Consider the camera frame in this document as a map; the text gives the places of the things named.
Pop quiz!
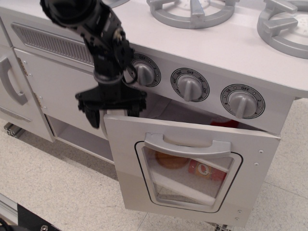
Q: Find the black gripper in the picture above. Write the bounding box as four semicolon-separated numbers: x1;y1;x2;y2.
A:
75;78;147;128

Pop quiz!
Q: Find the white oven door with window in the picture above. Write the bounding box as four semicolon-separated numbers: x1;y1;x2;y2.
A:
104;115;280;227

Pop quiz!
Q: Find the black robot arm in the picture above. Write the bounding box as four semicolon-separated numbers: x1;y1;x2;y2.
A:
40;0;147;128

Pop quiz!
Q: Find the left grey stove knob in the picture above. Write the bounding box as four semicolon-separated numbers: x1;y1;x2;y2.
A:
127;53;161;87

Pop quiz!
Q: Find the grey stove knob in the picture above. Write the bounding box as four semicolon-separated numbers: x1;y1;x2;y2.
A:
127;53;161;87
170;68;210;102
220;84;265;119

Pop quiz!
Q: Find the white cabinet door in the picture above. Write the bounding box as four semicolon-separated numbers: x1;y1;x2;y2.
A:
15;49;106;139

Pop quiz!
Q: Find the brown toy food item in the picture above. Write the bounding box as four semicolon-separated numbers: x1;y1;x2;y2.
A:
155;152;189;169

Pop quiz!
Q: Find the middle grey stove knob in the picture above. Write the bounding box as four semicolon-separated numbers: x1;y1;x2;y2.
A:
170;68;210;102

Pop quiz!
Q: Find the white left appliance door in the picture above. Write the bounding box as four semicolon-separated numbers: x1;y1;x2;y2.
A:
0;46;55;142

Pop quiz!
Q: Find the orange toy can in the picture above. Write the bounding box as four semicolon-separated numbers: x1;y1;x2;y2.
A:
188;160;212;179

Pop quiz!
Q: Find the white toy kitchen unit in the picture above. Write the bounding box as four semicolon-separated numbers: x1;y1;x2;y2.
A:
0;0;308;164

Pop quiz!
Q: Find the red toy item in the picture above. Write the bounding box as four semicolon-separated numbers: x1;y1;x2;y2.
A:
210;116;239;128

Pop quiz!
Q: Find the silver centre stove burner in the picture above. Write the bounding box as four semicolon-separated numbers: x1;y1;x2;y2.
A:
147;0;238;29

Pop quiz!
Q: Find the silver stove burner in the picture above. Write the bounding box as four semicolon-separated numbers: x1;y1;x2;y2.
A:
147;0;238;29
257;0;308;59

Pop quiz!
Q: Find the right grey stove knob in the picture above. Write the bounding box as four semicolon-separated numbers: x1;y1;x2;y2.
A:
220;84;265;119

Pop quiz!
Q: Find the silver right stove burner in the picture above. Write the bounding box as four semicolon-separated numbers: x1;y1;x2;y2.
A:
257;0;308;59

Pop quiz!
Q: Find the silver cabinet door handle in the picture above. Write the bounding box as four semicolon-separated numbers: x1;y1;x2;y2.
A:
100;110;108;140

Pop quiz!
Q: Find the aluminium frame rail left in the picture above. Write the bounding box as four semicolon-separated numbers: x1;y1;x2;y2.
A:
4;122;25;139

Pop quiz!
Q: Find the aluminium frame rail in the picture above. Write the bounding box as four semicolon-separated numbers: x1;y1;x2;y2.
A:
211;223;234;231
4;122;25;139

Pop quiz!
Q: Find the silver left door handle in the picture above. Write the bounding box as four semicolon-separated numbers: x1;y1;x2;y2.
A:
0;57;27;106

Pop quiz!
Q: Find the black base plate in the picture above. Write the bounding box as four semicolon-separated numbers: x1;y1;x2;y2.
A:
17;204;60;231

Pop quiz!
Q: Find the black cable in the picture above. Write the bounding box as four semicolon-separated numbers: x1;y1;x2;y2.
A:
0;216;15;231

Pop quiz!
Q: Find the aluminium frame rail right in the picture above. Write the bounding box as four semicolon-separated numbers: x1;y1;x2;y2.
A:
211;223;234;231

